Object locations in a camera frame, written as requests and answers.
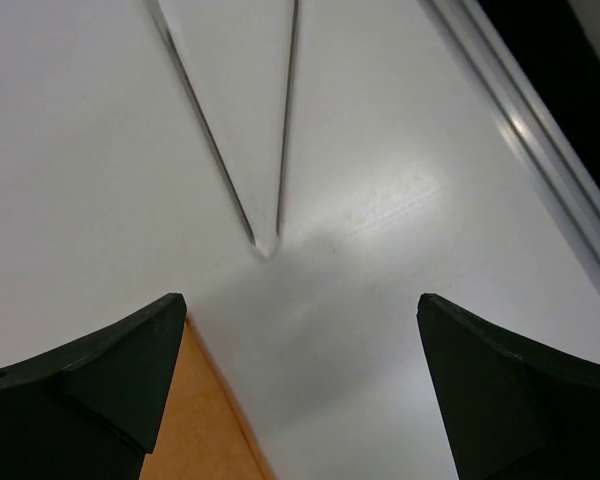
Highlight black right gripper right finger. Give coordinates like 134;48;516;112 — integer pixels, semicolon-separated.
417;293;600;479

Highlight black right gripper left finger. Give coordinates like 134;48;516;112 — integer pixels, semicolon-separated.
0;293;187;479

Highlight metal serving tongs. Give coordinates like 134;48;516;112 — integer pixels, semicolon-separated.
145;1;300;259

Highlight orange cloth placemat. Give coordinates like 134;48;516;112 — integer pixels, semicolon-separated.
140;317;275;479

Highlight aluminium table frame rail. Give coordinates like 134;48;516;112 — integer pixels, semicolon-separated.
421;1;600;303

